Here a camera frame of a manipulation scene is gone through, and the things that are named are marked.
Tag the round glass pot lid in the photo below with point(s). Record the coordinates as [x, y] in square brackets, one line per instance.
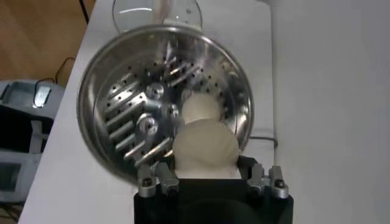
[137, 21]

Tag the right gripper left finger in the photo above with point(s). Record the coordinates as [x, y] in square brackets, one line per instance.
[166, 179]

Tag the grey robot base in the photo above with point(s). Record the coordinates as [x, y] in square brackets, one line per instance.
[18, 97]

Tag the white steamed baozi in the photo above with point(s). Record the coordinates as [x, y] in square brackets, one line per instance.
[207, 146]
[199, 106]

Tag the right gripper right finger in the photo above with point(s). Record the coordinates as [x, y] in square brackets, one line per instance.
[275, 182]

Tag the perforated steel steamer basket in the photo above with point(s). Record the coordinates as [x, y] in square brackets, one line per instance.
[122, 61]

